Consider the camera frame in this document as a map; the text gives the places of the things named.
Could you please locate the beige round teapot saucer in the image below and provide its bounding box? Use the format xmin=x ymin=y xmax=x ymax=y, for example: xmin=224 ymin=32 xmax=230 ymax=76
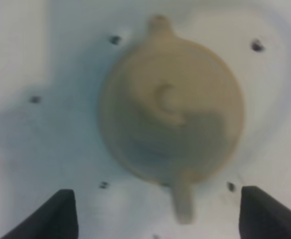
xmin=112 ymin=139 xmax=242 ymax=187

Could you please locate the beige ceramic teapot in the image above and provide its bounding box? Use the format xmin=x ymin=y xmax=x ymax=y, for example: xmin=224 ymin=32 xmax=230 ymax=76
xmin=98 ymin=15 xmax=244 ymax=225

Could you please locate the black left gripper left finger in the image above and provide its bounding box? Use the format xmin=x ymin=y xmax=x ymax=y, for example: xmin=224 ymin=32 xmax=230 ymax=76
xmin=3 ymin=189 xmax=79 ymax=239

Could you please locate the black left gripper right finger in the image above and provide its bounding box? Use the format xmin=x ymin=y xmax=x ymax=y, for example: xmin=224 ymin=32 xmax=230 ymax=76
xmin=239 ymin=186 xmax=291 ymax=239

